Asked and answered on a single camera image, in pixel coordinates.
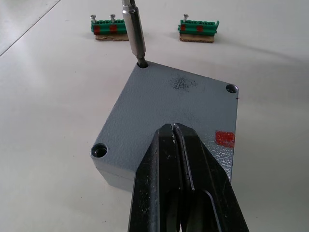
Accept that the grey metal box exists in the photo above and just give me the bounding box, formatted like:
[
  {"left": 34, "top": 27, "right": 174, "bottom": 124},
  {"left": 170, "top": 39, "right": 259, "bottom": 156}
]
[{"left": 94, "top": 94, "right": 239, "bottom": 193}]

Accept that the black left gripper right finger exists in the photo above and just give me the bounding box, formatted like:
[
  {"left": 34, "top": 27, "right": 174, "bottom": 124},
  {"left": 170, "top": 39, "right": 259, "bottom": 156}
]
[{"left": 173, "top": 123, "right": 251, "bottom": 232}]

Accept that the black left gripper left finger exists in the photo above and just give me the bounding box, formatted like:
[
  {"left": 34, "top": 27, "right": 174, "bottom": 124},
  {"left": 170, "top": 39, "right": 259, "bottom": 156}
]
[{"left": 127, "top": 123, "right": 185, "bottom": 232}]

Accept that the silver electric screwdriver bit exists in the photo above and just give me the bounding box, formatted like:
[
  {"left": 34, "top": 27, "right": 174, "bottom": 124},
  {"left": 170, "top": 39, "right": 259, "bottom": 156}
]
[{"left": 120, "top": 0, "right": 150, "bottom": 68}]

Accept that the brown cardboard pad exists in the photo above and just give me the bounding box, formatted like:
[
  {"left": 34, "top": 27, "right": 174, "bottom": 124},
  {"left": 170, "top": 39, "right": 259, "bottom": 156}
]
[
  {"left": 179, "top": 33, "right": 216, "bottom": 44},
  {"left": 95, "top": 33, "right": 130, "bottom": 42}
]

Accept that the grey metal box lid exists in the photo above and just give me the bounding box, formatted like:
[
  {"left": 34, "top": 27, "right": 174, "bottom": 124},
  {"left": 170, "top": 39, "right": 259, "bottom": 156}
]
[{"left": 90, "top": 60, "right": 240, "bottom": 170}]

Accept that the green screw holder block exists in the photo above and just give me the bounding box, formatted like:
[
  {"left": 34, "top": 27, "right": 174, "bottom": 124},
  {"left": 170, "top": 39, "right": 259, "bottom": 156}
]
[
  {"left": 89, "top": 18, "right": 128, "bottom": 35},
  {"left": 177, "top": 19, "right": 221, "bottom": 37}
]

